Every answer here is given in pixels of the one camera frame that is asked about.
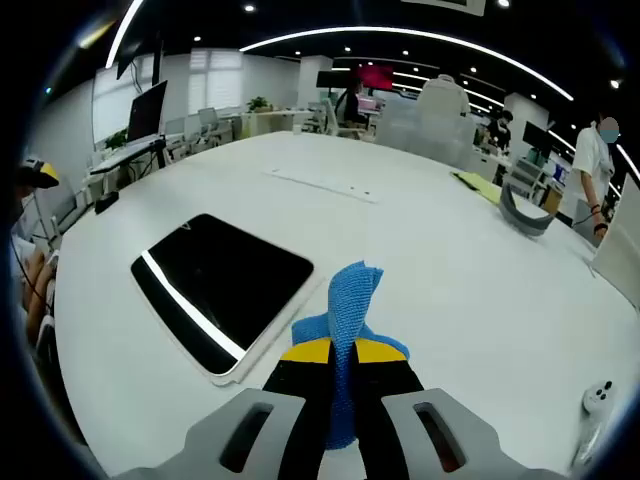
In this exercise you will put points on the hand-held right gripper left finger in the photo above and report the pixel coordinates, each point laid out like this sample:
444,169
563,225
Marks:
280,415

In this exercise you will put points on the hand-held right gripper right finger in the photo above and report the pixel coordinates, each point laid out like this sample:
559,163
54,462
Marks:
400,415

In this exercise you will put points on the blue cleaning cloth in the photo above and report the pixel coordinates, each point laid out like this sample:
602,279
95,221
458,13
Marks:
350,300

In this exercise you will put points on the black mirror with white frame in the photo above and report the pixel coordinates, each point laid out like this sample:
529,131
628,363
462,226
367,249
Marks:
225,270

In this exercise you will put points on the small black box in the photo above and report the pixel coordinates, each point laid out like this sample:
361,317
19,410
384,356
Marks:
106,202

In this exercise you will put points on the green potted plant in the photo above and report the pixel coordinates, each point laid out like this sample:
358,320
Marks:
116,140
260,104

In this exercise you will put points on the white desk black legs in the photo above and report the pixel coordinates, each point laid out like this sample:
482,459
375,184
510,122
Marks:
125,155

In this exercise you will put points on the large black desk monitor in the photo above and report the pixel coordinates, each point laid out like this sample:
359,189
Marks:
147,112

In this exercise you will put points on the ceiling mounted black screen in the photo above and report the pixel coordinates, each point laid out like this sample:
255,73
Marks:
137,50

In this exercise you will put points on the white controller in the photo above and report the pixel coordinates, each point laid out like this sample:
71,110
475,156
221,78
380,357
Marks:
600,397

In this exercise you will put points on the grey curved plastic part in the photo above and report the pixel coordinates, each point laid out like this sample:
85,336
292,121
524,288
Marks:
520,216

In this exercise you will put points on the yellow paper sheet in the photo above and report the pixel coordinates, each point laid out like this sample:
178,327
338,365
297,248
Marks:
477,187

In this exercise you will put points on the white standing board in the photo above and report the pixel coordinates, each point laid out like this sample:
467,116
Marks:
620,245

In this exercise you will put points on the frosted white partition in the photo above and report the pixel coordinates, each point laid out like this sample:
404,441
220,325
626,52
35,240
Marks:
425,132

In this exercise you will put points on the small black monitor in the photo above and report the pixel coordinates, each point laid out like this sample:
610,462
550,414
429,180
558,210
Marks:
537,135

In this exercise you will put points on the white covered figure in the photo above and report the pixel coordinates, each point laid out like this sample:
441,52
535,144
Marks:
442,100

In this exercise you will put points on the red wall screen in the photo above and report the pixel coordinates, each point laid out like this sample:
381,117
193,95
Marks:
375,77

